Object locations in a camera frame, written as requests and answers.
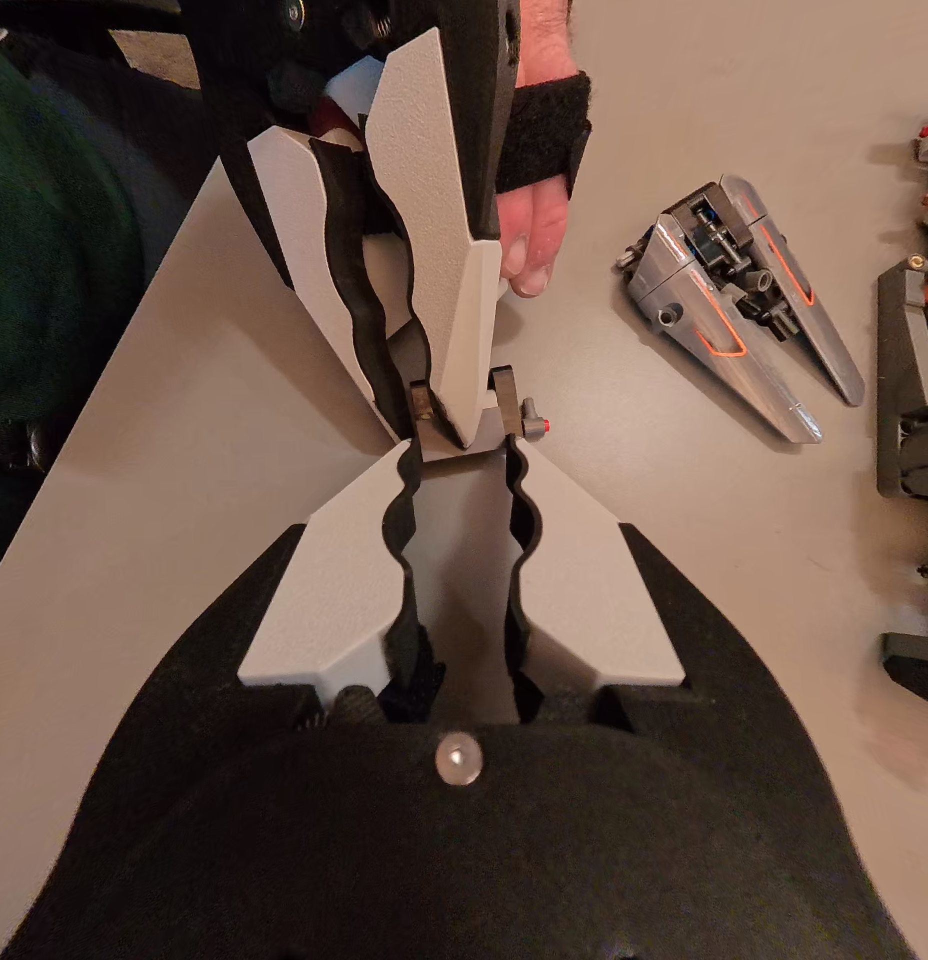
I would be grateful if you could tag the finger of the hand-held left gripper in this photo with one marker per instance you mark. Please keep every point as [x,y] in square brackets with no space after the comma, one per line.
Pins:
[434,187]
[299,210]

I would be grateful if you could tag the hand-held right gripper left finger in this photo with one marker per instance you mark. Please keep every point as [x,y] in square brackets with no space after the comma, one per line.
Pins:
[329,600]

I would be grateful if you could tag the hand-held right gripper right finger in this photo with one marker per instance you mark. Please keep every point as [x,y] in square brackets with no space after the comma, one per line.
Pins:
[591,600]

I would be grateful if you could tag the small grey lego connector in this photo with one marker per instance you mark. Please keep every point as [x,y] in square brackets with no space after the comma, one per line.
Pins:
[535,427]

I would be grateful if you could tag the grey plate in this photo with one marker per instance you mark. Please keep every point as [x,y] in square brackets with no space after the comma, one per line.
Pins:
[494,439]

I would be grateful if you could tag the small yellow-axle lego assembly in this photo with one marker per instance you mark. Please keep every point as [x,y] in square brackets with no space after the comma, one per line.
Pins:
[505,390]

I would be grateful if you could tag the grey pointed lego wing assembly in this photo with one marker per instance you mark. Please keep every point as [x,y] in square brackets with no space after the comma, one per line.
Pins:
[704,315]

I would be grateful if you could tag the partly built lego model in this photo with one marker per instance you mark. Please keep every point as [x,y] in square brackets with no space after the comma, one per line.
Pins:
[914,360]

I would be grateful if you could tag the person's left hand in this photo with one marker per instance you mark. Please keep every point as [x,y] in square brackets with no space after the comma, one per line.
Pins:
[535,232]

